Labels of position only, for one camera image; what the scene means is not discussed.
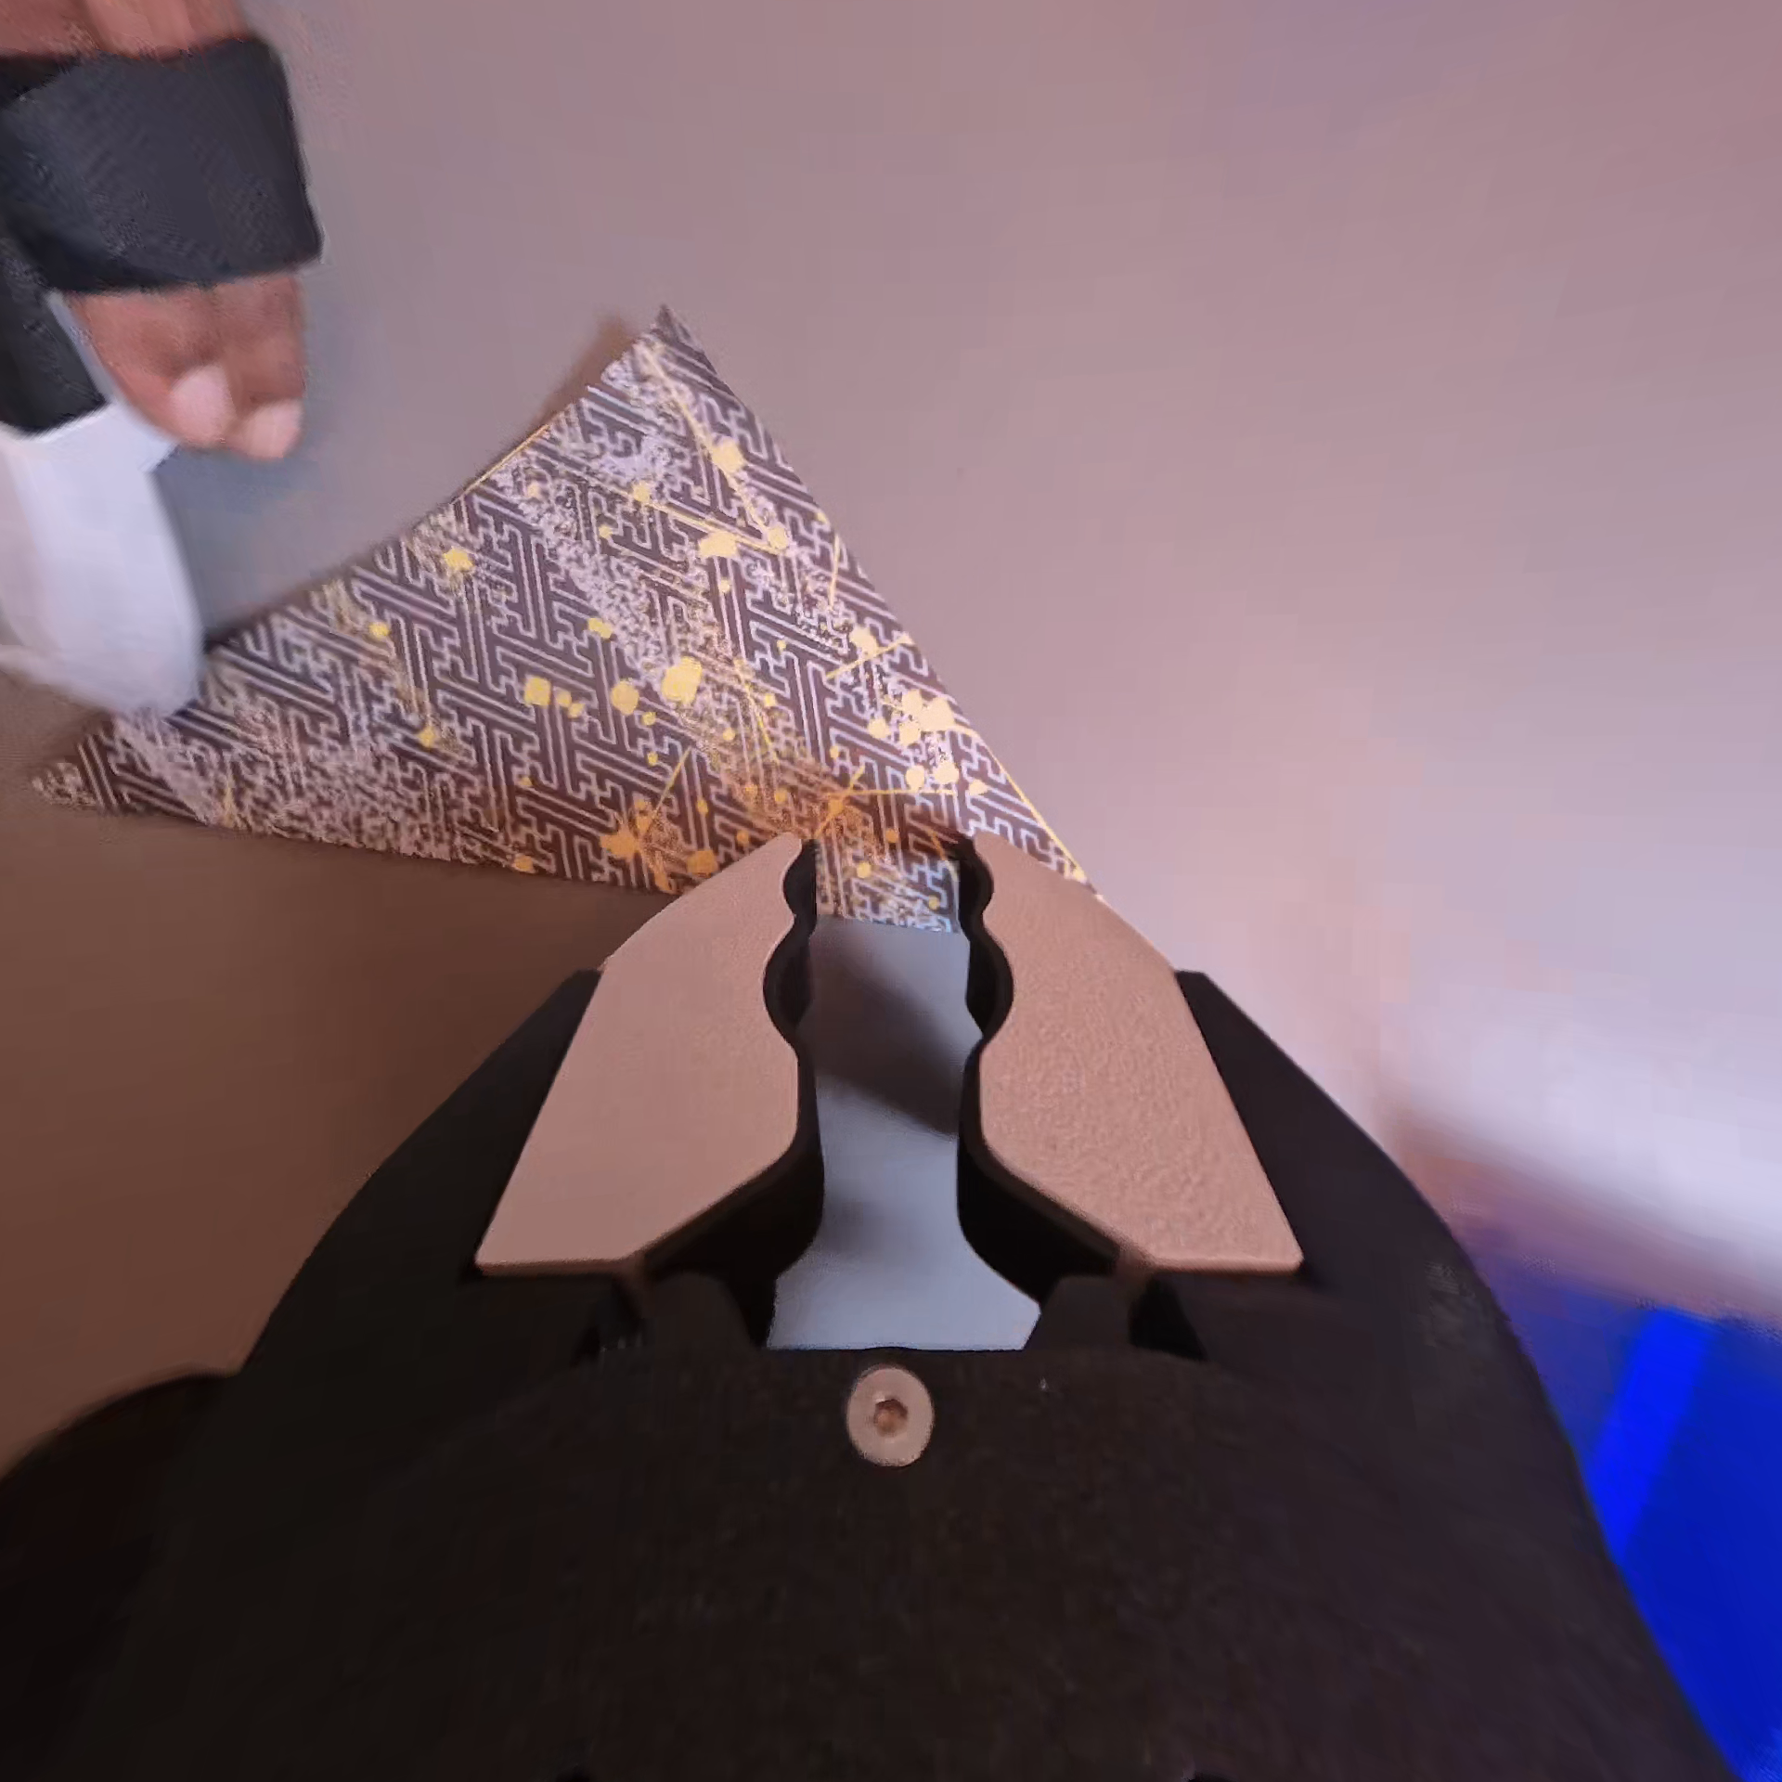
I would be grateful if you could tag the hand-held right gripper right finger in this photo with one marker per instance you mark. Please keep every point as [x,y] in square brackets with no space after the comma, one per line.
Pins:
[1129,1102]

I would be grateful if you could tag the yellow backed black patterned paper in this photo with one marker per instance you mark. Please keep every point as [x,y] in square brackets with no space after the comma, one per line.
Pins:
[559,670]

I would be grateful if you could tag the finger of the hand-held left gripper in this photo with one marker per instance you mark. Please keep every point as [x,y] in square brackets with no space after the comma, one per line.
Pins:
[97,558]

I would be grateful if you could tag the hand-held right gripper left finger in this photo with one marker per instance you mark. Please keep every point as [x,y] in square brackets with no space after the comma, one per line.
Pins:
[656,1115]

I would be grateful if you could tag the person's left hand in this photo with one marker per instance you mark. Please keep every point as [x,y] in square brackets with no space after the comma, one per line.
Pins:
[210,349]

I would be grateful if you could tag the blue plastic bin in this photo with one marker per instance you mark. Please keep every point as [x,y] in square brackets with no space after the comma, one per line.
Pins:
[1671,1504]

